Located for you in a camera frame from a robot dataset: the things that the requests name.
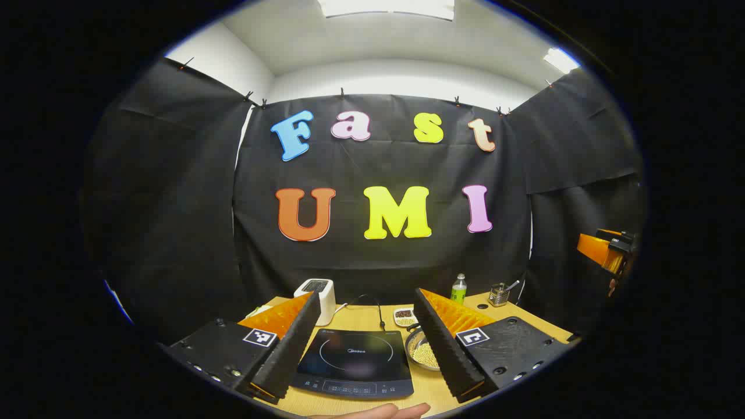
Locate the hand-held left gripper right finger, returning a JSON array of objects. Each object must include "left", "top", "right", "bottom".
[{"left": 413, "top": 287, "right": 571, "bottom": 404}]

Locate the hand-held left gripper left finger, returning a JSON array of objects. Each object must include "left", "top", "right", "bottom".
[{"left": 166, "top": 291, "right": 322, "bottom": 405}]

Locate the steel pot with black handle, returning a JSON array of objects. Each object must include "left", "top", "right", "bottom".
[{"left": 405, "top": 326, "right": 443, "bottom": 372}]

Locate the black induction cooktop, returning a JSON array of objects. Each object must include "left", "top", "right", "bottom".
[{"left": 289, "top": 329, "right": 415, "bottom": 400}]

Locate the white toaster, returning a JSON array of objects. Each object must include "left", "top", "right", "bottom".
[{"left": 293, "top": 278, "right": 336, "bottom": 326}]

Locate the black backdrop cloth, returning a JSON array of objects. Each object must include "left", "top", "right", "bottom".
[{"left": 81, "top": 57, "right": 647, "bottom": 350}]

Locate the small ceiling light panel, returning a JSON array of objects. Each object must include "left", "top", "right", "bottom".
[{"left": 543, "top": 48, "right": 583, "bottom": 74}]

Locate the large ceiling light panel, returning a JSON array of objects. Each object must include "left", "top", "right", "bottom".
[{"left": 317, "top": 0, "right": 456, "bottom": 21}]

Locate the black power cable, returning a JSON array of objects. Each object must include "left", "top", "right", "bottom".
[{"left": 348, "top": 294, "right": 388, "bottom": 331}]

